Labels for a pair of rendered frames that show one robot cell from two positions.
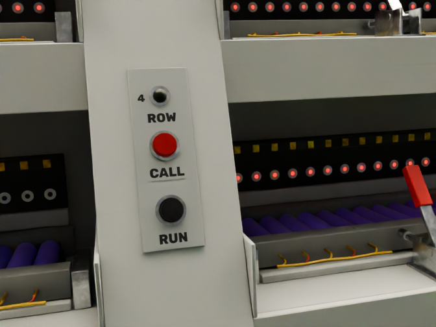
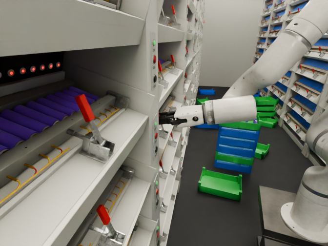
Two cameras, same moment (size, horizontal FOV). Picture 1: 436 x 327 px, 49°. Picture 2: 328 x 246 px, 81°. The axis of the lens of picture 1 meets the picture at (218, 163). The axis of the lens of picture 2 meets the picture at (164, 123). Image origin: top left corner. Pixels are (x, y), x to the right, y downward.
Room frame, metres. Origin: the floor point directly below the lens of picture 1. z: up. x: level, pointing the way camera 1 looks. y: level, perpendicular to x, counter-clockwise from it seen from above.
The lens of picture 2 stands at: (-0.06, 1.12, 1.04)
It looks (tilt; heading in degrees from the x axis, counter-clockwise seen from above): 24 degrees down; 295
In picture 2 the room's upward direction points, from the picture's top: straight up
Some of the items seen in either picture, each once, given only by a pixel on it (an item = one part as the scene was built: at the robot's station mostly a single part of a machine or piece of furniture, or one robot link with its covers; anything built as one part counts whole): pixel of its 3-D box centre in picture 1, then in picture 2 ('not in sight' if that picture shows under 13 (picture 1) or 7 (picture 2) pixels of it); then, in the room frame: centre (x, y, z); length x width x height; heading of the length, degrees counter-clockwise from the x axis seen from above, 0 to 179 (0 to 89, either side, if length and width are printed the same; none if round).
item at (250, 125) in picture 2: not in sight; (239, 118); (-0.01, -0.46, 0.44); 0.30 x 0.20 x 0.08; 6
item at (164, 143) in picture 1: (164, 145); not in sight; (0.31, 0.03, 0.81); 0.02 x 0.01 x 0.02; 103
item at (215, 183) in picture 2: not in sight; (220, 182); (0.04, -0.11, 0.04); 0.30 x 0.20 x 0.08; 5
